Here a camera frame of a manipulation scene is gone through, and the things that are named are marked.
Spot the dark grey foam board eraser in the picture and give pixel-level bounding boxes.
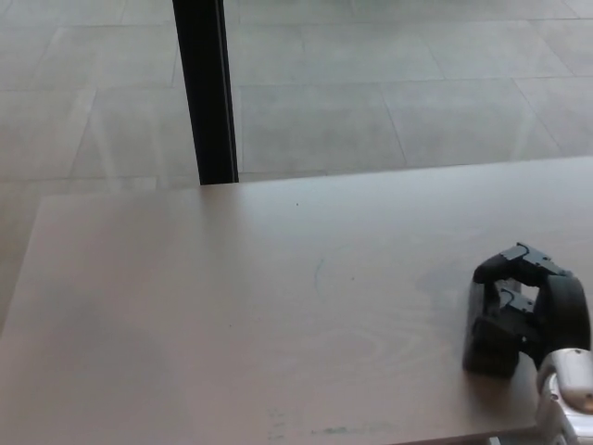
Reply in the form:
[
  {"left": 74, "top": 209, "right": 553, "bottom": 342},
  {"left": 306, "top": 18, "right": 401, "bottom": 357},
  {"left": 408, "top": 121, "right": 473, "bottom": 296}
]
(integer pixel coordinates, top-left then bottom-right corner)
[{"left": 461, "top": 281, "right": 523, "bottom": 377}]

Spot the black metal window frame post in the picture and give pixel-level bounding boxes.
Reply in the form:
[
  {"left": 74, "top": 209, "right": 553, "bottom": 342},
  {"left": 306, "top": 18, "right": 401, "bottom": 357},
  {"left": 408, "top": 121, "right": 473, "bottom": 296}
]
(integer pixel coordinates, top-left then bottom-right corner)
[{"left": 171, "top": 0, "right": 240, "bottom": 185}]

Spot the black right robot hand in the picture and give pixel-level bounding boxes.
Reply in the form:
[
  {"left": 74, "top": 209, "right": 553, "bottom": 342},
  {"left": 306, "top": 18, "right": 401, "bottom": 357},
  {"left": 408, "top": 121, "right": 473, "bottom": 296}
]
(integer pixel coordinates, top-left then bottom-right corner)
[{"left": 471, "top": 241, "right": 592, "bottom": 373}]

